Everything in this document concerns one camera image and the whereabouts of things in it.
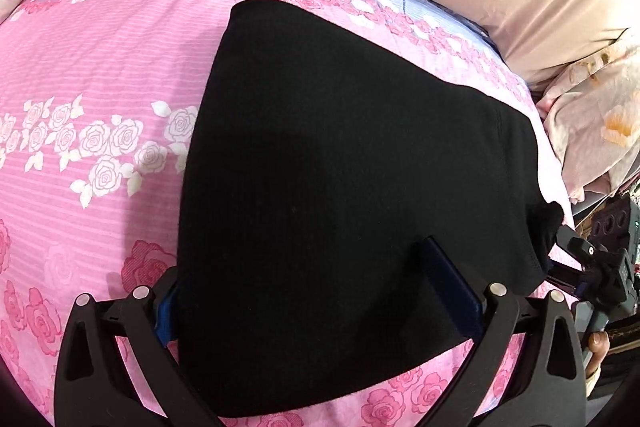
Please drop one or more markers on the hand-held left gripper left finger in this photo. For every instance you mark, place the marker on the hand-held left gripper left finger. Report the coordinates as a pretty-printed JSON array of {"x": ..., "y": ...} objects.
[{"x": 166, "y": 322}]

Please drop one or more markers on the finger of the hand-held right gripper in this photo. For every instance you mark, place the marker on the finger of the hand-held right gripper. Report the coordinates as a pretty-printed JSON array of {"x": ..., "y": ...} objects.
[
  {"x": 565, "y": 284},
  {"x": 577, "y": 247}
]

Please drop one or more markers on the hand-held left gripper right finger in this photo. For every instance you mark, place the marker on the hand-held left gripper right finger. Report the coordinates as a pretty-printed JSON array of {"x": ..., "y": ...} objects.
[{"x": 452, "y": 287}]

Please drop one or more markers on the black pants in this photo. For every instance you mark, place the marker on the black pants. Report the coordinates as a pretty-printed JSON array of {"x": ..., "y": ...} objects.
[{"x": 325, "y": 182}]

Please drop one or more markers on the person's right hand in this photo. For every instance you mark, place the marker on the person's right hand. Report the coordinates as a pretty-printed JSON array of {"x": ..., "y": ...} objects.
[{"x": 597, "y": 347}]

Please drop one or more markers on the pale floral pillow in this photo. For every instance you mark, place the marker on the pale floral pillow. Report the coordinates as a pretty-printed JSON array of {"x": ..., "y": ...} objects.
[{"x": 600, "y": 117}]

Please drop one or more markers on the pink rose print bedsheet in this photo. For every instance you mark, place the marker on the pink rose print bedsheet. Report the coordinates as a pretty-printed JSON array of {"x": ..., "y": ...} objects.
[{"x": 100, "y": 72}]

